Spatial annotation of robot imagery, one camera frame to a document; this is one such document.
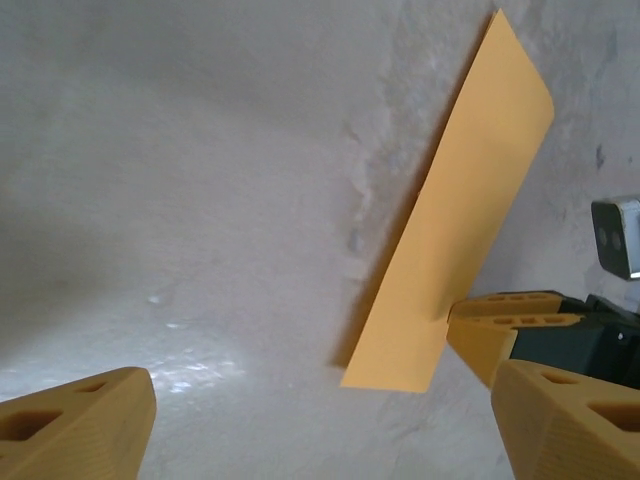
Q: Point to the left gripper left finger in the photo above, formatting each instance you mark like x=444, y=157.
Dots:
x=90, y=430

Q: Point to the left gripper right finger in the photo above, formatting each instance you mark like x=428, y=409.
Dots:
x=550, y=430

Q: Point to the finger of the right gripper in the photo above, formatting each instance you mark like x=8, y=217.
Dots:
x=500, y=306
x=480, y=345

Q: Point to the orange paper sheet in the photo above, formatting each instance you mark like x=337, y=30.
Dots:
x=450, y=225

